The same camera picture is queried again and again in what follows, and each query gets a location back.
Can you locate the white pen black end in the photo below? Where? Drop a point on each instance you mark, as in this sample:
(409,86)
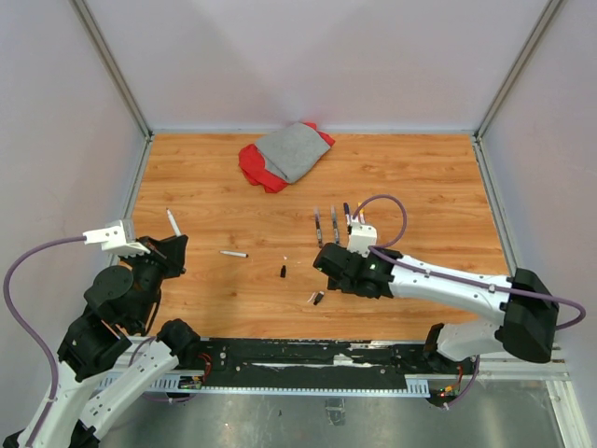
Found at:
(173,222)

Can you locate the red cloth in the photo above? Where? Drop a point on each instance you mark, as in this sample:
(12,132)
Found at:
(253,166)

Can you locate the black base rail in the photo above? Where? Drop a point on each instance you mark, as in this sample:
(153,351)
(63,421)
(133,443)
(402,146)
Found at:
(255,358)

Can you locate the white pen yellow end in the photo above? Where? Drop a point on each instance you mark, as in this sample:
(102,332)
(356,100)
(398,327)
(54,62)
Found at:
(361,214)

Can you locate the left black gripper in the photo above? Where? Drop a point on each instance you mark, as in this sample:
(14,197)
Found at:
(170,252)

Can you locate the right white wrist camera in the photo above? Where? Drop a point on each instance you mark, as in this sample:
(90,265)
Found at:
(361,238)

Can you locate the purple pen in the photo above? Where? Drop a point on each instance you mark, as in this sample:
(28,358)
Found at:
(319,233)

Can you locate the angled white pen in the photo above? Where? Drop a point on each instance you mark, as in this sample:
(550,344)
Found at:
(235,254)

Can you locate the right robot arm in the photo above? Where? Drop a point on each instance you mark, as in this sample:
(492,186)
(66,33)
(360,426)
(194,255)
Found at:
(514,314)

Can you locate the white marker blue tip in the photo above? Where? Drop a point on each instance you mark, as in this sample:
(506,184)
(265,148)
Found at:
(348,223)

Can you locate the grey cable duct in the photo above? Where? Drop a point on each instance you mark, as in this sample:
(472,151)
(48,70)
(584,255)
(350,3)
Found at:
(363,385)

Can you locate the grey folded cloth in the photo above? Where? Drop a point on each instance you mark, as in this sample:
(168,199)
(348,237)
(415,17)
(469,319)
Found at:
(291,153)

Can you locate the aluminium frame rail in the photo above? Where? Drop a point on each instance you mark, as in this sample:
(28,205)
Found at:
(501,366)

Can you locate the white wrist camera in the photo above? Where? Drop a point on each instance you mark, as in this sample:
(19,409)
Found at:
(117,238)
(361,238)

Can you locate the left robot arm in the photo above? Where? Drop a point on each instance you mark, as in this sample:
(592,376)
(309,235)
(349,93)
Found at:
(122,301)

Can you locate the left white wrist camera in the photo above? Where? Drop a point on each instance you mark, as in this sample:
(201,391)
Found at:
(117,238)

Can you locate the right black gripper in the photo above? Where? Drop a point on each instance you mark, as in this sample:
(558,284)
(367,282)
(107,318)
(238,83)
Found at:
(333,285)

